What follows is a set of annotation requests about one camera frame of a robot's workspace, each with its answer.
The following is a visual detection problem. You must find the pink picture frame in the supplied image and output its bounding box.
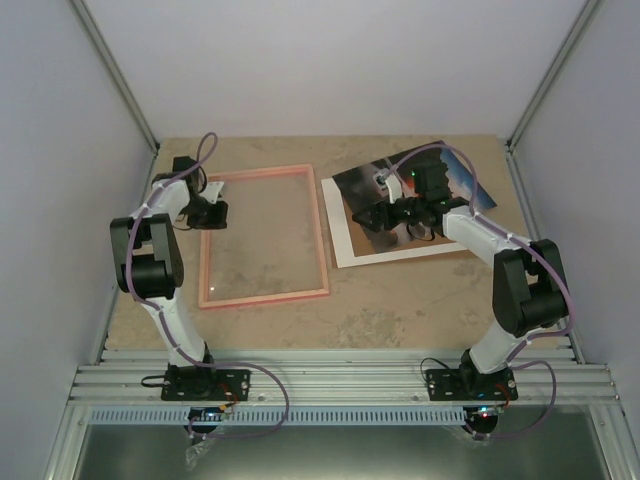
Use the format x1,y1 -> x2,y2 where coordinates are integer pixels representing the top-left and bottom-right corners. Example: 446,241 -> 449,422
198,164 -> 329,310

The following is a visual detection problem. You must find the sunset landscape photo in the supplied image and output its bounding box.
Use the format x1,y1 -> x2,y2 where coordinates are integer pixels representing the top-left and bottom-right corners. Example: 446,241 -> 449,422
332,140 -> 472,238

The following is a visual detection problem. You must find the white mat board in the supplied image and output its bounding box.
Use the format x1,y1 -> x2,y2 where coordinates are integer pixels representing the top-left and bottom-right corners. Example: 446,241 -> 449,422
321,179 -> 467,268

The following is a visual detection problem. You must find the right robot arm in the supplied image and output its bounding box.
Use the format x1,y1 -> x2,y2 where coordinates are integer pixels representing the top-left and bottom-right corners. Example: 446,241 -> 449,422
352,160 -> 569,401

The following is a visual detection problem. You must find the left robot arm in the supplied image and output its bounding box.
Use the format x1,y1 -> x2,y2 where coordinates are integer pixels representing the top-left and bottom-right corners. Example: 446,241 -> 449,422
109,156 -> 228,401

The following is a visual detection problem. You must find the brown cardboard backing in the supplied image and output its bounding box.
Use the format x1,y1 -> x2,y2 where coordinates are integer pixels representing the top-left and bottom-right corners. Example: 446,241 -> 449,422
342,200 -> 452,257

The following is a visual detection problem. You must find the left controller board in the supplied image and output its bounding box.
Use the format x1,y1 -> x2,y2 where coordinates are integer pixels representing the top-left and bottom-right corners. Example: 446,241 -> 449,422
187,404 -> 234,422

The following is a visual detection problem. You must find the controller board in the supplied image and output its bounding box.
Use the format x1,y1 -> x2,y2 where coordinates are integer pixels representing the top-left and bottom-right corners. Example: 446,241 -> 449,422
471,405 -> 504,418
187,404 -> 234,422

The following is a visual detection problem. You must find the right controller board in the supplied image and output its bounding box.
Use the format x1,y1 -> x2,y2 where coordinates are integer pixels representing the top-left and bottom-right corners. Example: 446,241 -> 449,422
471,405 -> 504,418

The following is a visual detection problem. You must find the clear plastic bag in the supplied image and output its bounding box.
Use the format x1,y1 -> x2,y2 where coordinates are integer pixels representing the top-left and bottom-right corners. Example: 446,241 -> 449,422
185,439 -> 211,471

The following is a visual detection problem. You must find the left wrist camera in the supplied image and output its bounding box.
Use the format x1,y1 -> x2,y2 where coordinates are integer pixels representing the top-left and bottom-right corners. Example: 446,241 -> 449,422
200,181 -> 225,204

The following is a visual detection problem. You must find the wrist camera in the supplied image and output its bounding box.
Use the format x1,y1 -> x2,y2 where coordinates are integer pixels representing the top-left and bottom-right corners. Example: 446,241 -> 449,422
200,181 -> 225,204
373,169 -> 403,204

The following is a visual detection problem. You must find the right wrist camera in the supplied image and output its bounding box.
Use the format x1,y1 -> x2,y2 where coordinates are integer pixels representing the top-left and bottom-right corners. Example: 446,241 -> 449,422
373,169 -> 403,204

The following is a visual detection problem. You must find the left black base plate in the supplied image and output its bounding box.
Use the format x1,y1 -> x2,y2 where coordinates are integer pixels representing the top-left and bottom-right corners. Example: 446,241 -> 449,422
161,366 -> 251,402

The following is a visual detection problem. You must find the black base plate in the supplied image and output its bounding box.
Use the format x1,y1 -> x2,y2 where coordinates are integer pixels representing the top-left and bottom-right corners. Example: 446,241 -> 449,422
426,369 -> 519,402
161,366 -> 251,402

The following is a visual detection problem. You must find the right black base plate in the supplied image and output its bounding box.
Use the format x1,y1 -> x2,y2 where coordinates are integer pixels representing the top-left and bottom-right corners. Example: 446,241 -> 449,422
426,369 -> 519,402

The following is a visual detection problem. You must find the aluminium mounting rail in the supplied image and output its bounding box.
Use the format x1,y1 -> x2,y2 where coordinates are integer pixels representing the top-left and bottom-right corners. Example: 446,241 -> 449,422
69,347 -> 620,407

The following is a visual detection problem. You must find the left aluminium corner post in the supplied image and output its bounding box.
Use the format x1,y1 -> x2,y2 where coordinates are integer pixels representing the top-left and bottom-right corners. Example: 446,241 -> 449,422
68,0 -> 161,154

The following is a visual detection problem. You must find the aluminium corner post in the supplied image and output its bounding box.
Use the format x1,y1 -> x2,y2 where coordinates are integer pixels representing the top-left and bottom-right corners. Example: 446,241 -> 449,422
504,0 -> 604,154
68,0 -> 161,154

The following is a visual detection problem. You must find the blue slotted cable duct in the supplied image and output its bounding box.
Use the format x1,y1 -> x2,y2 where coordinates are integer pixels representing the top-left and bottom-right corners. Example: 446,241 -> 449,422
89,403 -> 516,427

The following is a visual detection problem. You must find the right aluminium corner post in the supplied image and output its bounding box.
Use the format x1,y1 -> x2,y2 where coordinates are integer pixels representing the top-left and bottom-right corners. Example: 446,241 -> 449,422
504,0 -> 604,154

